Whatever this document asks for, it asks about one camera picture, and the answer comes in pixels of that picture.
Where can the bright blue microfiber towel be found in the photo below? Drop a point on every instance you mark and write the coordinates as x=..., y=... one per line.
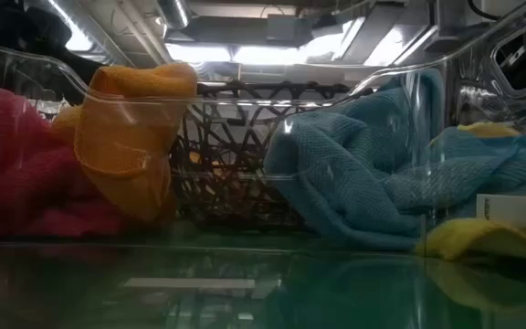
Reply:
x=336, y=173

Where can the green table mat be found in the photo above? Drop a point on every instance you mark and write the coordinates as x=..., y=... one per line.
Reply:
x=254, y=237

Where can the silver ventilation duct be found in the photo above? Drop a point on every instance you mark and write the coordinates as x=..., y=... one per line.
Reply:
x=174, y=11

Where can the pink microfiber towel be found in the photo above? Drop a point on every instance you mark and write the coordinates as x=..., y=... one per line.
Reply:
x=16, y=173

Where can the bright ceiling light panel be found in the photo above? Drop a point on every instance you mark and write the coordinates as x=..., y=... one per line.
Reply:
x=199, y=54

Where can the clear plastic tray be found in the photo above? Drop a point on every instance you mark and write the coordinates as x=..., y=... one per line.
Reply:
x=199, y=285

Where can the yellow microfiber towel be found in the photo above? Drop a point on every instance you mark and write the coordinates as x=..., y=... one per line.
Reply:
x=489, y=130
x=473, y=237

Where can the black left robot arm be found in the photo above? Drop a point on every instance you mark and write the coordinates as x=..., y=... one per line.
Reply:
x=48, y=27

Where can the orange microfiber towel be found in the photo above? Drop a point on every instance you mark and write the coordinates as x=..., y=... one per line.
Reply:
x=121, y=151

